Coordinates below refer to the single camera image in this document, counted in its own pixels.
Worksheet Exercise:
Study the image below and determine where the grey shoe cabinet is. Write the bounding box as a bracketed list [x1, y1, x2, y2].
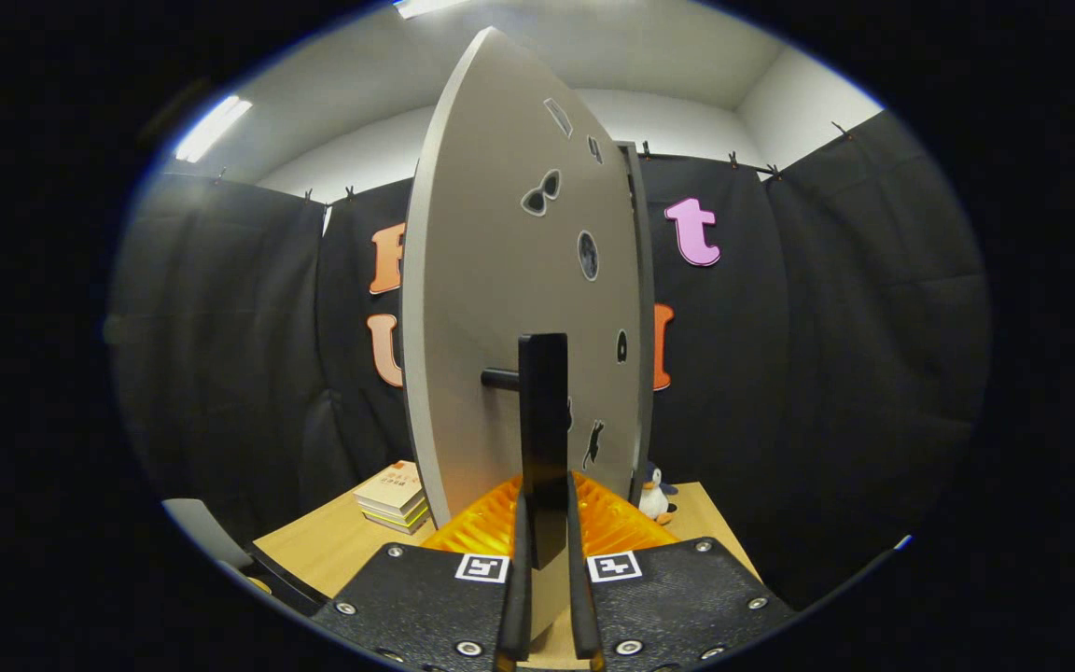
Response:
[614, 140, 658, 510]

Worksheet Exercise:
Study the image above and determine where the beige cover book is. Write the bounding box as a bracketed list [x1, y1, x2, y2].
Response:
[354, 460, 426, 516]

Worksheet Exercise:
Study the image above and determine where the beige shoe cabinet door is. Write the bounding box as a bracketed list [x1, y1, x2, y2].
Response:
[400, 26, 650, 645]

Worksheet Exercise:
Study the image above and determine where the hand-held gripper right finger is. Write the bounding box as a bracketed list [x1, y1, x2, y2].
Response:
[565, 471, 795, 672]

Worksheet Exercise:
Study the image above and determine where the grey cover book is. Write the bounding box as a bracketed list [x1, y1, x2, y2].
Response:
[365, 513, 431, 536]

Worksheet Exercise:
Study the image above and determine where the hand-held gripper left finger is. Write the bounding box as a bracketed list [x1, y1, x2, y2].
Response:
[312, 474, 533, 672]

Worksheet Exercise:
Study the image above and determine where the penguin plush toy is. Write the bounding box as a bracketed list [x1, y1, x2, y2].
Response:
[638, 464, 678, 524]

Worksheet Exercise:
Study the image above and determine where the yellow edged book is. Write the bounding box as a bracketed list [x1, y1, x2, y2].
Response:
[360, 502, 431, 529]

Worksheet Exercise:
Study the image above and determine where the black backdrop cloth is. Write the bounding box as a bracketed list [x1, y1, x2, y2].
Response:
[108, 107, 994, 612]

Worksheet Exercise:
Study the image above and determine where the ceiling light panel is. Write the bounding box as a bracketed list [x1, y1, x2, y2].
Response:
[395, 0, 473, 20]
[174, 95, 254, 164]

